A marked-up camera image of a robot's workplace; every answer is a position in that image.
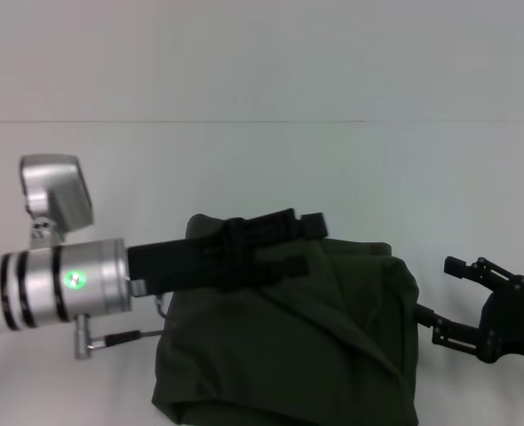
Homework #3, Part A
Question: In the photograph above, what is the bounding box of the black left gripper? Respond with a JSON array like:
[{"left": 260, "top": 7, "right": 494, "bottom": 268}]
[{"left": 126, "top": 206, "right": 330, "bottom": 294}]

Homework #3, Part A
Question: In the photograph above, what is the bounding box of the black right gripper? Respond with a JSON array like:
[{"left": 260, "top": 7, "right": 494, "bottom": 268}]
[{"left": 414, "top": 255, "right": 524, "bottom": 366}]

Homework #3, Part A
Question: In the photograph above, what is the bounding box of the dark green t-shirt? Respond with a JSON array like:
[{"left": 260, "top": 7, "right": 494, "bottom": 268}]
[{"left": 149, "top": 212, "right": 423, "bottom": 426}]

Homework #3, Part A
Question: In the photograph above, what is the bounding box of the thin left gripper cable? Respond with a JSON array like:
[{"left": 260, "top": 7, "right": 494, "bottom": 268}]
[{"left": 137, "top": 295, "right": 169, "bottom": 336}]

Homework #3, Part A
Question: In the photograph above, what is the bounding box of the silver left arm cable plug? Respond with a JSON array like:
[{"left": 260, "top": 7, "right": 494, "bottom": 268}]
[{"left": 74, "top": 312, "right": 141, "bottom": 361}]

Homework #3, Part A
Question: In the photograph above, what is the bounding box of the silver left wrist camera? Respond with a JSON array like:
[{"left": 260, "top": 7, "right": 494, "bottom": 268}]
[{"left": 20, "top": 154, "right": 96, "bottom": 233}]

